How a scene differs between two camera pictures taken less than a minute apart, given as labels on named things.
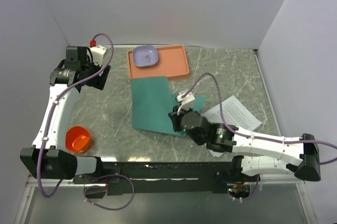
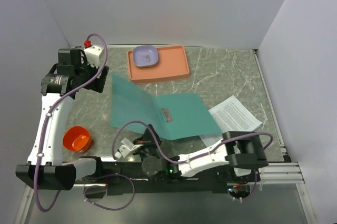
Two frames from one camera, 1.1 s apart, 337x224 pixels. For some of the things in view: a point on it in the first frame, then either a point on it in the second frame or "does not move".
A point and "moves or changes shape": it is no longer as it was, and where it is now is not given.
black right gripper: (175, 117) -> (147, 139)
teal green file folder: (152, 101) moves or changes shape
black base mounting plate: (150, 178) does not move
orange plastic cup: (78, 139) does not move
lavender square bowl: (145, 56) does not move
